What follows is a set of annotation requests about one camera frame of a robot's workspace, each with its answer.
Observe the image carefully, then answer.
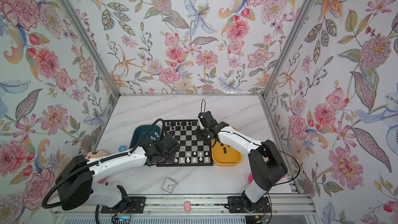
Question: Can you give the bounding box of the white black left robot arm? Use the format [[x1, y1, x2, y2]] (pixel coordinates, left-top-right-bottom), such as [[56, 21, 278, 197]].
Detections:
[[41, 127, 180, 212]]

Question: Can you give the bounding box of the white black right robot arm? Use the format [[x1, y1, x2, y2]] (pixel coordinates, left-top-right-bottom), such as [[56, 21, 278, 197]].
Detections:
[[198, 111, 288, 213]]

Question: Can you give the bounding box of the black white chess board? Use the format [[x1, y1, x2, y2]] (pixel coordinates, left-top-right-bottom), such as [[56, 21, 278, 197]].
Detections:
[[157, 120, 214, 167]]

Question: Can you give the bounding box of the yellow plastic tray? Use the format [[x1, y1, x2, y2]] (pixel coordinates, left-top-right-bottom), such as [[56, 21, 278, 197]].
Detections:
[[211, 140, 242, 167]]

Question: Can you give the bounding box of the small white square clock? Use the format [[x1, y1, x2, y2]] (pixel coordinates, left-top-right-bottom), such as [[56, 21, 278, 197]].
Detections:
[[161, 178, 177, 194]]

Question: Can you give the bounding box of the small pink toy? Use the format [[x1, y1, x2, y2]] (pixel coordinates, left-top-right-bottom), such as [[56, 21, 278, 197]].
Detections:
[[183, 201, 191, 212]]

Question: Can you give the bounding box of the pink faced plush doll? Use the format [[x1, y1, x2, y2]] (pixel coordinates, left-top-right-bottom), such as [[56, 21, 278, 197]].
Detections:
[[85, 150, 107, 159]]

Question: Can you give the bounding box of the green pink owl plush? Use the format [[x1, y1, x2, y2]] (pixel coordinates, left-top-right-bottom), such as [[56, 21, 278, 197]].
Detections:
[[248, 174, 254, 184]]

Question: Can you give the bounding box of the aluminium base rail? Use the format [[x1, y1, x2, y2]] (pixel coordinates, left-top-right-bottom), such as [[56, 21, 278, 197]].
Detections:
[[49, 192, 318, 217]]

